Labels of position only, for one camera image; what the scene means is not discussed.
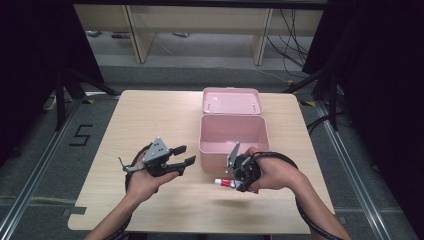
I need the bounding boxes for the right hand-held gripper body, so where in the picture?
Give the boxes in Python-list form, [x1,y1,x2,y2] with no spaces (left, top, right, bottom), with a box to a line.
[225,141,263,186]

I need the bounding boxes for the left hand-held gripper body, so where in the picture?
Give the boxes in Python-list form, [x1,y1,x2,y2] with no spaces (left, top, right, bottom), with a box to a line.
[118,136,174,178]

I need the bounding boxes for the red and white tube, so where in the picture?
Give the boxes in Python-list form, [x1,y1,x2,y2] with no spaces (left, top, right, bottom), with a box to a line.
[214,177,260,195]

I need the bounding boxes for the pink storage box white handle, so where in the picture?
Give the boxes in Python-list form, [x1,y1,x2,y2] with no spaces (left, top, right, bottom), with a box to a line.
[198,87,271,175]

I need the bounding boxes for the person's right hand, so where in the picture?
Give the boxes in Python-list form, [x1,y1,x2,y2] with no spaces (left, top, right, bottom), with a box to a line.
[248,147,301,193]

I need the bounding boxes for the person's left hand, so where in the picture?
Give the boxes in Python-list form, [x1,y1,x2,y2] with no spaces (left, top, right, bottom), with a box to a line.
[125,166,180,204]

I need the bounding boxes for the black metal stand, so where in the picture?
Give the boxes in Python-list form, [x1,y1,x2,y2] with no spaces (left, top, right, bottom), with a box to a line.
[54,66,121,132]
[283,64,339,132]

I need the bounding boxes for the black curtain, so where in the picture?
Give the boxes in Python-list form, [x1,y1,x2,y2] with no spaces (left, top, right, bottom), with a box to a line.
[301,0,424,234]
[0,0,106,168]

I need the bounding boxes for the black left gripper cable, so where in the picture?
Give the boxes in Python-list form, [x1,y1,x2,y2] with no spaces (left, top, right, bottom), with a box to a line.
[106,143,153,240]

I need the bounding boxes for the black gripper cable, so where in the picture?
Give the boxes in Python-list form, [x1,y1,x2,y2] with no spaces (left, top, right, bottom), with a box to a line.
[251,150,339,240]
[106,143,153,240]

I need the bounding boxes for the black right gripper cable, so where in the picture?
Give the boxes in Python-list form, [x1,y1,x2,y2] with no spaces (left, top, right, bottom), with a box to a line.
[251,150,339,240]

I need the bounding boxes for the white floor cable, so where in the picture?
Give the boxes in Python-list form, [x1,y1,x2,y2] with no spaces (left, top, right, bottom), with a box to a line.
[248,66,291,84]

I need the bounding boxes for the aluminium floor rail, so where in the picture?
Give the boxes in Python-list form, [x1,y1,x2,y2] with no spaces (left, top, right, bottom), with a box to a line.
[0,99,84,240]
[314,100,394,240]

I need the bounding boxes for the beige wooden desk frame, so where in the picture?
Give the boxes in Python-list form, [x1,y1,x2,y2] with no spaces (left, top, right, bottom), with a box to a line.
[73,3,324,67]

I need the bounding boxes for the bundle of black floor cables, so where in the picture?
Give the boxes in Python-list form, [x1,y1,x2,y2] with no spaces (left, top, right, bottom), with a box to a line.
[266,8,309,79]

